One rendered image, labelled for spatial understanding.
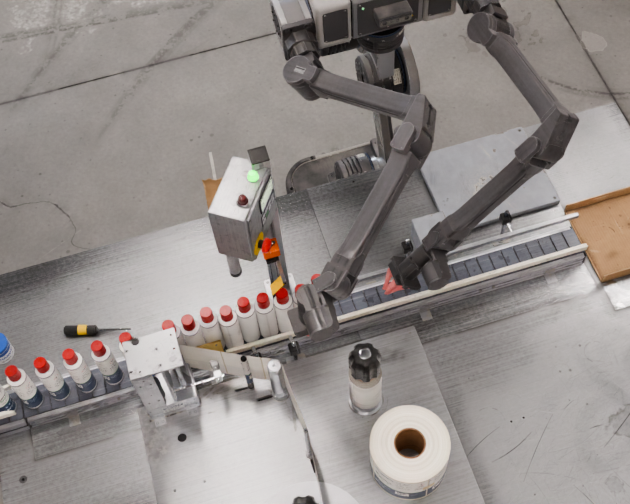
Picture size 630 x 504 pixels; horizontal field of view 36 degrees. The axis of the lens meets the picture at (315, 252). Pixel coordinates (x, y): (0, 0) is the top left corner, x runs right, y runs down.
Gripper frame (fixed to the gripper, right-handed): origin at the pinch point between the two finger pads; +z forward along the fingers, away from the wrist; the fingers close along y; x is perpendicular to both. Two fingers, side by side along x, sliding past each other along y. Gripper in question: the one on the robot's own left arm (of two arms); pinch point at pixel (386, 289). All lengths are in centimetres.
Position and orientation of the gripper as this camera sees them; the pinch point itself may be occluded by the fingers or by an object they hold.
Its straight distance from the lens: 273.5
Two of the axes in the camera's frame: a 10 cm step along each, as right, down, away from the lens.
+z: -5.6, 5.8, 5.9
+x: 7.7, 1.0, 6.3
